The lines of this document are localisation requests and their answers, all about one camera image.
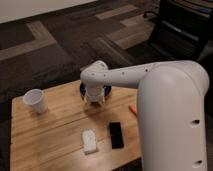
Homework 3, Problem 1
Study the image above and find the white plastic cup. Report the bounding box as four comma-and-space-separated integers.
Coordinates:
23, 89, 48, 114

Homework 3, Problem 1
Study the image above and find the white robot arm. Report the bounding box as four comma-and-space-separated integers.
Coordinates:
80, 60, 210, 171

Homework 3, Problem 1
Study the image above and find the black office chair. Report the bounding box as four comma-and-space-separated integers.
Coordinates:
148, 0, 213, 61

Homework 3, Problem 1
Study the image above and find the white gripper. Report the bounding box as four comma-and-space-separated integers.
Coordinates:
84, 86, 104, 106

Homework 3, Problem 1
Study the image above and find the white sponge block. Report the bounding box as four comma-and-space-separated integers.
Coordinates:
82, 130, 98, 155

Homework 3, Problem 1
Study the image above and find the orange marker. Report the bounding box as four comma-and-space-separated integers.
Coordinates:
128, 106, 137, 117

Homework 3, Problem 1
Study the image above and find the dark blue ceramic bowl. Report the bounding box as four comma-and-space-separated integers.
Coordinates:
79, 83, 112, 99

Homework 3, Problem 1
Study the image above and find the black rectangular block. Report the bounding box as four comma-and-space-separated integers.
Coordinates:
109, 122, 124, 149

